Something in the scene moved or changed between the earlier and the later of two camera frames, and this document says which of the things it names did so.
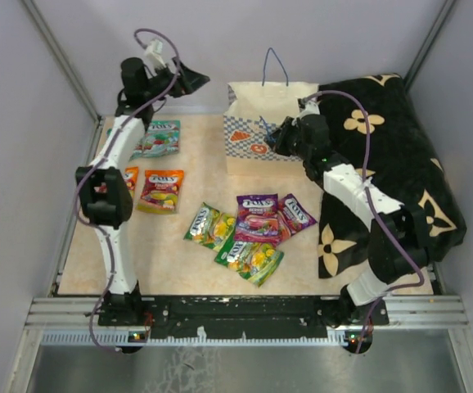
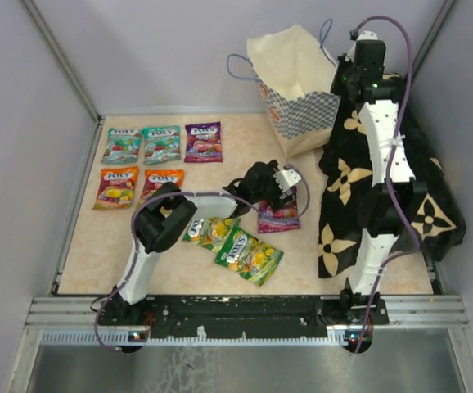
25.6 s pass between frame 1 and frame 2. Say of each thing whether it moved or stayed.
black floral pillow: stayed
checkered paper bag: moved
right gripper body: moved
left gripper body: moved
